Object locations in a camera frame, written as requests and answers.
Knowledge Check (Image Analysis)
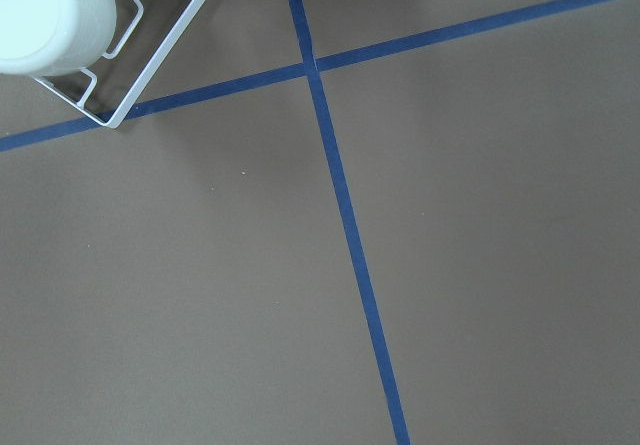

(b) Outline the white cup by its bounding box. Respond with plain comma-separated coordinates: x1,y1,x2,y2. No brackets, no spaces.
1,0,117,77

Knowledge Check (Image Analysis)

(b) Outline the white wire cup rack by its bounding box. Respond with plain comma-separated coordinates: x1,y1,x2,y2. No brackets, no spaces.
35,0,207,129

